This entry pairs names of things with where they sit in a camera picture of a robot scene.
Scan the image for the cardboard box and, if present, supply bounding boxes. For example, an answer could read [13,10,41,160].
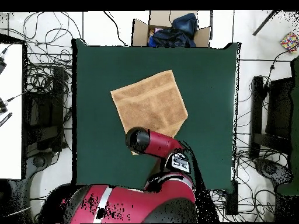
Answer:
[131,10,213,48]

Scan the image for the green covered furniture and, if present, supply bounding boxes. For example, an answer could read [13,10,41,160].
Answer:
[275,55,299,197]

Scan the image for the black cable tangle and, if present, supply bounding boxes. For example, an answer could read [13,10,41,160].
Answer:
[233,46,299,222]
[210,188,234,223]
[4,11,82,152]

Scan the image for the dark green table cloth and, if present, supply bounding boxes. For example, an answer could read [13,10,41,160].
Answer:
[71,38,241,194]

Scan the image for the black equipment stand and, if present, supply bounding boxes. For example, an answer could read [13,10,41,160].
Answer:
[249,75,294,160]
[23,67,69,156]

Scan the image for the colourful dotted item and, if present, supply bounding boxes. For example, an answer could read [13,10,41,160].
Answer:
[280,31,299,54]

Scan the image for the white side table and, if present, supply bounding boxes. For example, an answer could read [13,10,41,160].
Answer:
[0,43,25,180]

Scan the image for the grey metal bar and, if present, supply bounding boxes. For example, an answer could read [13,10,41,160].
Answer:
[252,10,279,36]

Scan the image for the orange terry towel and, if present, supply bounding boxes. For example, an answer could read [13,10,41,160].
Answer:
[110,69,189,156]

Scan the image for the dark blue clothing pile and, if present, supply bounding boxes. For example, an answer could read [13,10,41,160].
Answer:
[147,12,199,48]

